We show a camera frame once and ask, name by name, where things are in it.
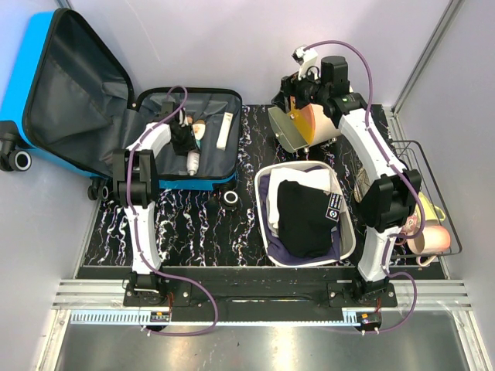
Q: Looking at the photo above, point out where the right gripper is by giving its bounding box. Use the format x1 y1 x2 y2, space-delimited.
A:
270 64 328 114

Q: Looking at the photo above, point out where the pink white spray bottle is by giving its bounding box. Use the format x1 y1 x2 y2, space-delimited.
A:
186 150 200 176

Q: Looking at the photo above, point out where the cream cylindrical drawer box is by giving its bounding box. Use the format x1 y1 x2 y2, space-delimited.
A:
268 99 341 153

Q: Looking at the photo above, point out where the white rectangular tube box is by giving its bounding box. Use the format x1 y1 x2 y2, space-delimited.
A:
216 112 233 151

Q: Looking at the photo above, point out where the white fluffy towel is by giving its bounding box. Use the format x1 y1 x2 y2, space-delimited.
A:
266 165 333 237

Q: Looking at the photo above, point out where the blue fish-print suitcase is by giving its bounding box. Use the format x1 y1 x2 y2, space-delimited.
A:
1 8 243 199

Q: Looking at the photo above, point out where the black cloth garment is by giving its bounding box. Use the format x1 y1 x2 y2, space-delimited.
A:
277 180 343 260

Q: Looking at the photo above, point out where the purple cloth garment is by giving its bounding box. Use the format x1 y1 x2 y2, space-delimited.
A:
258 165 343 267

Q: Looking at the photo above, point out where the white plastic basin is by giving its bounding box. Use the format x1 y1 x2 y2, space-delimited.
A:
254 160 357 268

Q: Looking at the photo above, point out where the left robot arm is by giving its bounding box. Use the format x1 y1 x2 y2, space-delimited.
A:
112 101 195 307

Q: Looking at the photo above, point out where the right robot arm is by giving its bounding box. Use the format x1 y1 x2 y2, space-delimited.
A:
277 49 422 307

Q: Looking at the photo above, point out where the detached black white wheel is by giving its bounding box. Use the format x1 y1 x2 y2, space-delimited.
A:
222 190 239 210

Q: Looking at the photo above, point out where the grey speckled plate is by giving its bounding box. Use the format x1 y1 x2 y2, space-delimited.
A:
353 167 371 203

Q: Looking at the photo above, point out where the pink patterned mug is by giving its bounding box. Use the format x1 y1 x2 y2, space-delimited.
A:
401 213 421 237

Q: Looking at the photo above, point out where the yellow-green mug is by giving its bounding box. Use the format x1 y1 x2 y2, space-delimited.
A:
418 192 446 224

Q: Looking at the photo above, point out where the peach gradient mug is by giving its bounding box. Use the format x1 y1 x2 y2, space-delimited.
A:
408 225 451 267

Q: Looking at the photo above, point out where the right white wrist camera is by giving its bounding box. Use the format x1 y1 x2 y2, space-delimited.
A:
292 46 318 80

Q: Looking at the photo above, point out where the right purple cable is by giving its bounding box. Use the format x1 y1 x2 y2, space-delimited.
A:
305 40 421 335

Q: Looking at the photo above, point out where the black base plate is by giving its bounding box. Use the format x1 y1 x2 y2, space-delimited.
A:
123 278 398 308

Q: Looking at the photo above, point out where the black wire dish rack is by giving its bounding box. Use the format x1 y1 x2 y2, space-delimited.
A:
353 139 463 264

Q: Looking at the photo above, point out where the aluminium rail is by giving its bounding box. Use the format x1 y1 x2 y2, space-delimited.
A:
51 280 471 311

